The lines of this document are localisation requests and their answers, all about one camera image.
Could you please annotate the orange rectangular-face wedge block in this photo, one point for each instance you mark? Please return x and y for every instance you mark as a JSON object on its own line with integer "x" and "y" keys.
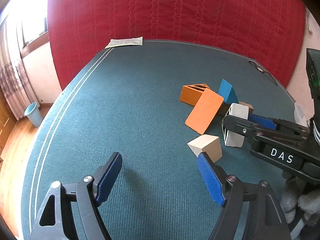
{"x": 204, "y": 111}

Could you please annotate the white paper leaflet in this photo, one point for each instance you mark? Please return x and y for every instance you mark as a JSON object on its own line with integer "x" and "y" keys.
{"x": 137, "y": 41}

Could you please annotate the blue wedge block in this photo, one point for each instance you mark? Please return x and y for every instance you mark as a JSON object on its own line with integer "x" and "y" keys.
{"x": 227, "y": 92}

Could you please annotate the light wooden wedge block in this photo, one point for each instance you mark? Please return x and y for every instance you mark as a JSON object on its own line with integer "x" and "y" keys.
{"x": 209, "y": 144}

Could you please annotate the red quilted mattress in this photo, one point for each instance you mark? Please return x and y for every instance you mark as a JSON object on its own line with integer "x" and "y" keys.
{"x": 269, "y": 31}

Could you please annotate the clear plastic bowl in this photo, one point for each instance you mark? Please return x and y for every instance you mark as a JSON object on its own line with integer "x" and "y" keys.
{"x": 302, "y": 116}

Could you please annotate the white striped wedge block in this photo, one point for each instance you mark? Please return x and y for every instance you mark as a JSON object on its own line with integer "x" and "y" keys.
{"x": 233, "y": 135}

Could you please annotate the light blue waste bin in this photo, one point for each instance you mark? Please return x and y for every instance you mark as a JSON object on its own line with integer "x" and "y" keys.
{"x": 33, "y": 113}

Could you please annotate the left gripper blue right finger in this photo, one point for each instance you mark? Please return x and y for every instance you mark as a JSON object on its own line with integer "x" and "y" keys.
{"x": 265, "y": 218}

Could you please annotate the orange striped triangular block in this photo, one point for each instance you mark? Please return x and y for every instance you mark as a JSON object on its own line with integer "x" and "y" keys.
{"x": 190, "y": 94}

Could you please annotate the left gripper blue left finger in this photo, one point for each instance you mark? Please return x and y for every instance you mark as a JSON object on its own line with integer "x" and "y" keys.
{"x": 55, "y": 218}

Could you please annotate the brown rectangular block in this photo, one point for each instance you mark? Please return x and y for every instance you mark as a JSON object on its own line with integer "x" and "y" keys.
{"x": 224, "y": 108}

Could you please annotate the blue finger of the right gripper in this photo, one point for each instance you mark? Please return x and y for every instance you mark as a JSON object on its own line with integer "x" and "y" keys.
{"x": 238, "y": 124}
{"x": 263, "y": 121}

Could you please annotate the patterned curtain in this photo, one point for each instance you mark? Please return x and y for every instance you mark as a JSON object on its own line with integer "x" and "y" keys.
{"x": 15, "y": 83}

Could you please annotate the window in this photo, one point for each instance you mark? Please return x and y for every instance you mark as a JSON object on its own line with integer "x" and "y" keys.
{"x": 33, "y": 18}

